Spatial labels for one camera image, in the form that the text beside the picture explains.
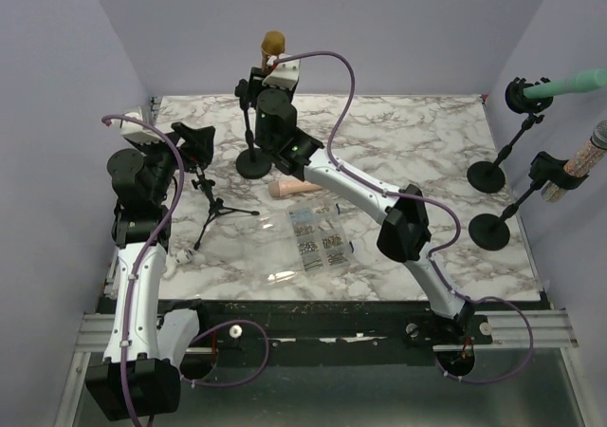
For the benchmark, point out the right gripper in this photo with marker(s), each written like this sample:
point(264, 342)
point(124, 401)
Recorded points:
point(256, 84)

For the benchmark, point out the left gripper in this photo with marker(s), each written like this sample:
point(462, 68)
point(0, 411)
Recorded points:
point(199, 143)

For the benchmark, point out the gold microphone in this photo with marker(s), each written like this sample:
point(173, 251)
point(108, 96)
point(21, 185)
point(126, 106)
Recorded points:
point(273, 44)

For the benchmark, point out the black round-base mic stand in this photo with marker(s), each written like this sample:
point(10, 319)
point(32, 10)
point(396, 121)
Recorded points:
point(251, 163)

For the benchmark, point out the black tripod mic stand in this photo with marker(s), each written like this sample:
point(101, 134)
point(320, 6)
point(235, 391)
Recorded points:
point(217, 207)

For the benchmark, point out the pink microphone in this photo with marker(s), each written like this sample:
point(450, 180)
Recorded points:
point(283, 187)

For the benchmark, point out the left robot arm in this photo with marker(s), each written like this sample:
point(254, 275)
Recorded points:
point(139, 372)

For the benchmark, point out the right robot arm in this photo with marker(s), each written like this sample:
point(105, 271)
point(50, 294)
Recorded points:
point(404, 235)

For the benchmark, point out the black stand holding teal mic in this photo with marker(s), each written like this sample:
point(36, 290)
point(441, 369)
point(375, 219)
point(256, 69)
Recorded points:
point(487, 177)

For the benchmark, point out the black stand holding glitter mic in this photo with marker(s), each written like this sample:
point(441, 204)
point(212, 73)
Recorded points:
point(490, 232)

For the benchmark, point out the teal microphone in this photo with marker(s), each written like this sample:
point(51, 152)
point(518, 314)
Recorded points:
point(583, 82)

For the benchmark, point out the glitter microphone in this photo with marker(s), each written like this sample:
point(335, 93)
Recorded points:
point(577, 168)

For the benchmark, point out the white plastic faucet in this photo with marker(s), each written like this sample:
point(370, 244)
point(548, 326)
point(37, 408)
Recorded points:
point(173, 262)

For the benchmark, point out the clear plastic screw box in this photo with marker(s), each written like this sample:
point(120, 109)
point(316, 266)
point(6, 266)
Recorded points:
point(303, 240)

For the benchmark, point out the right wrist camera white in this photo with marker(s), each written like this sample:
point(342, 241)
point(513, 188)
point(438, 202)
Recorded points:
point(284, 73)

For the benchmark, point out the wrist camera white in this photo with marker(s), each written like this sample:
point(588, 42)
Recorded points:
point(284, 73)
point(137, 126)

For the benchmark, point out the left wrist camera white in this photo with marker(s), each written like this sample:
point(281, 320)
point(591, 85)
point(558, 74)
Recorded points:
point(137, 126)

